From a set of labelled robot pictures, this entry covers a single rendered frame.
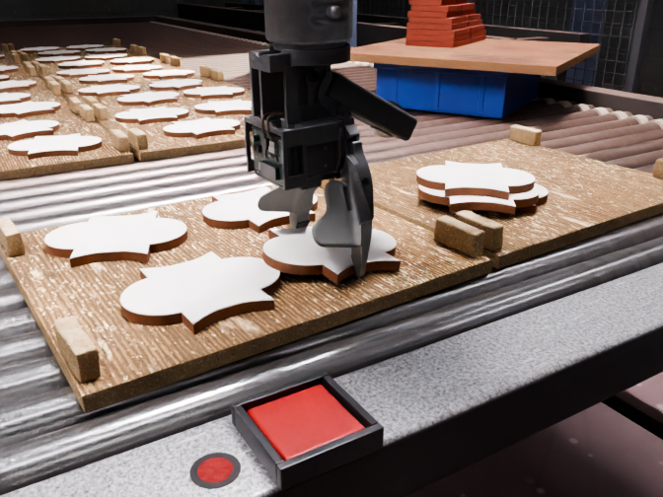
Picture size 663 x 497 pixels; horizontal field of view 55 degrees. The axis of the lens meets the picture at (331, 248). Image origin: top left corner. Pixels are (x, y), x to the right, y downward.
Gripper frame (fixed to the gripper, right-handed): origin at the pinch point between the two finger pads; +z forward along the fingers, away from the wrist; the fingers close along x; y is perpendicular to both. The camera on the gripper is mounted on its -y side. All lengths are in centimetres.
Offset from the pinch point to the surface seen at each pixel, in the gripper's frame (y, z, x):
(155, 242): 14.1, -0.1, -11.7
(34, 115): 10, 2, -93
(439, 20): -79, -13, -70
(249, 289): 11.2, -0.3, 3.5
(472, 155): -41.5, 2.2, -20.7
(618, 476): -99, 97, -15
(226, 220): 5.2, 0.1, -13.4
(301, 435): 16.6, 1.2, 20.7
